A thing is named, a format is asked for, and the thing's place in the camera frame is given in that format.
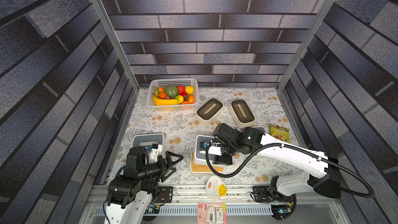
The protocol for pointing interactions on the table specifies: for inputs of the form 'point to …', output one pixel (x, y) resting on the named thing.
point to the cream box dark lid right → (241, 114)
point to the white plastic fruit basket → (172, 94)
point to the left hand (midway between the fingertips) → (179, 164)
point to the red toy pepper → (181, 90)
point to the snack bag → (280, 133)
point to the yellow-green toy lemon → (180, 98)
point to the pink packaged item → (211, 213)
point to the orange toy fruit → (190, 99)
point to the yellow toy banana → (161, 101)
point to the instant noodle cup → (215, 188)
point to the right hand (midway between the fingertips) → (213, 153)
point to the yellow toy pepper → (189, 89)
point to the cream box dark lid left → (208, 111)
